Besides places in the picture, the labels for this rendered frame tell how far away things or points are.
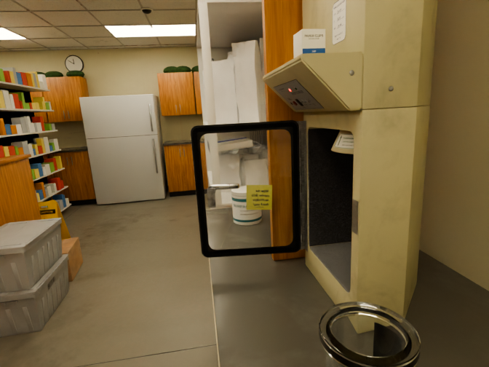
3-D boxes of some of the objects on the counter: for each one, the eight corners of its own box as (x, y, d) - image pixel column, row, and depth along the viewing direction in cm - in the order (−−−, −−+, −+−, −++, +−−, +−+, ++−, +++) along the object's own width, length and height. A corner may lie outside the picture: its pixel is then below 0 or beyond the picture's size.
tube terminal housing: (378, 254, 101) (389, -7, 84) (459, 317, 70) (504, -78, 53) (305, 263, 98) (301, -6, 81) (356, 333, 67) (368, -82, 50)
